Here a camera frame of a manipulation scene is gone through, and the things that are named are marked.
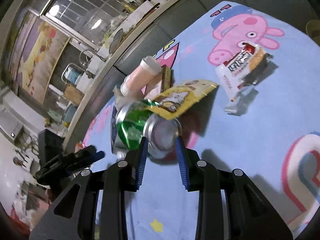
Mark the beige trash bin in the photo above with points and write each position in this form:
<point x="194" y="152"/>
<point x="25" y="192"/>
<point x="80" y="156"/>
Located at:
<point x="313" y="30"/>

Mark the blue cartoon pig tablecloth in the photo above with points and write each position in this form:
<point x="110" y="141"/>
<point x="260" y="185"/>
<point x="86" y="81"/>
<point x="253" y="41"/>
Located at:
<point x="276" y="142"/>

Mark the green aluminium can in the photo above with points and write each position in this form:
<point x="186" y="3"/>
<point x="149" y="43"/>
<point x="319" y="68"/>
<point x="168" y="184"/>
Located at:
<point x="139" y="119"/>

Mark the pink white-capped bottle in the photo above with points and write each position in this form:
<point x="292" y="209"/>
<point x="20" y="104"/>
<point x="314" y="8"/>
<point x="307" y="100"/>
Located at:
<point x="133" y="84"/>

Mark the white red snack bag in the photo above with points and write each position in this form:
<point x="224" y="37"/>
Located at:
<point x="243" y="69"/>

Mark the chrome sink faucet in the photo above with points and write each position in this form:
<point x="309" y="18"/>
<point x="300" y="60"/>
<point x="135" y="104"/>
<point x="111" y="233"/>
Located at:
<point x="87" y="54"/>

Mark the yellow snack wrapper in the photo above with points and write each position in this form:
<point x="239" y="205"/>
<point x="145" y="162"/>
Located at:
<point x="176" y="100"/>

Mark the grey kitchen cabinets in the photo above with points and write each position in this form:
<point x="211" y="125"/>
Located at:
<point x="156" y="31"/>

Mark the blue kettle jug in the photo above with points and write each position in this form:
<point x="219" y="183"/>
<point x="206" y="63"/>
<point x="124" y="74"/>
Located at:
<point x="72" y="74"/>

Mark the kitchen window with grille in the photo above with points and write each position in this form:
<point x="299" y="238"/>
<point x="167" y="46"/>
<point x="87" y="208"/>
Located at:
<point x="87" y="20"/>

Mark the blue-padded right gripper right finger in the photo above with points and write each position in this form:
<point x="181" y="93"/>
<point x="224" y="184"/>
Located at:
<point x="250" y="214"/>

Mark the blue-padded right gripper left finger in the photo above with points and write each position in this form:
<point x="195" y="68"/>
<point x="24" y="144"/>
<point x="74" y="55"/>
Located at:
<point x="72" y="215"/>

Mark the small brown carton box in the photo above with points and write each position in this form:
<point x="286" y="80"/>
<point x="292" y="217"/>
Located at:
<point x="159" y="83"/>

